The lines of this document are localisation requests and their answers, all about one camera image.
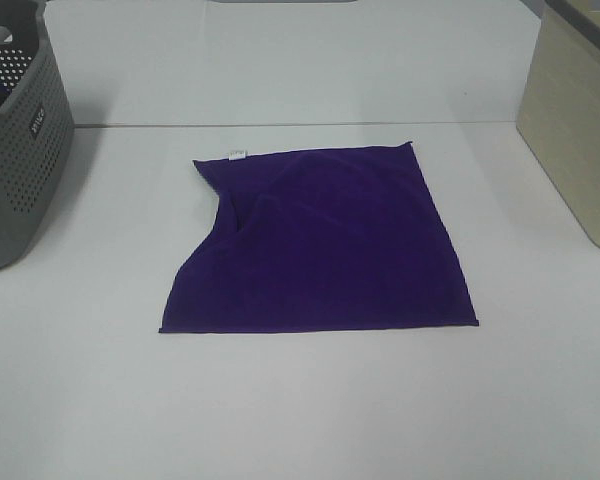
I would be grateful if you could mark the purple towel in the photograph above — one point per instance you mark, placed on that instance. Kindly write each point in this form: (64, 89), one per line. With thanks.
(338, 239)

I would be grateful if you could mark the beige storage bin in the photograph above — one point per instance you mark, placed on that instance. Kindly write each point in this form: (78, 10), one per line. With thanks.
(559, 115)

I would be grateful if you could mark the grey perforated laundry basket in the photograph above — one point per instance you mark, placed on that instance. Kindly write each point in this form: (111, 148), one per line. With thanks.
(36, 126)

